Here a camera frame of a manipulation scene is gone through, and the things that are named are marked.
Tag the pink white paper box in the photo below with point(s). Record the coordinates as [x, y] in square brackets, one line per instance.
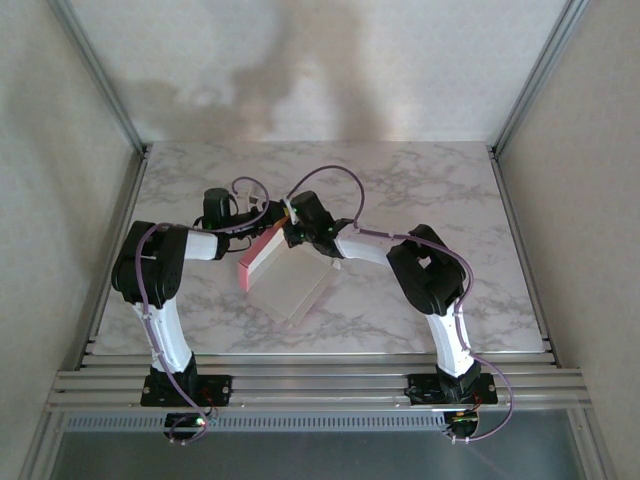
[295, 285]

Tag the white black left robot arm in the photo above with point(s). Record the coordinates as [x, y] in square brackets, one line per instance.
[165, 325]

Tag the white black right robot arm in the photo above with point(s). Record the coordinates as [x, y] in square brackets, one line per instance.
[425, 275]

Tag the small control board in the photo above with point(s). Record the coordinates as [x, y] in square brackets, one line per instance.
[462, 422]
[187, 422]

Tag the grey metal sheet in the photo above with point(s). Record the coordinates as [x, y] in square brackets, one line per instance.
[320, 457]

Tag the aluminium side rail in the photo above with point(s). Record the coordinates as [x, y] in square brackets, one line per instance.
[131, 200]
[510, 200]

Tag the aluminium front frame rail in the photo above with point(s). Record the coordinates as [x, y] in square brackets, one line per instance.
[320, 385]

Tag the aluminium frame post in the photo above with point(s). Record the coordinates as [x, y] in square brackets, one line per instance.
[541, 75]
[100, 75]

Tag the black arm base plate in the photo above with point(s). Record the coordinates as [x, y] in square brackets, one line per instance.
[220, 390]
[425, 390]

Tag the aluminium frame leg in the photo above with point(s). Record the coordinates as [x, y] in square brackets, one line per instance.
[592, 445]
[45, 445]

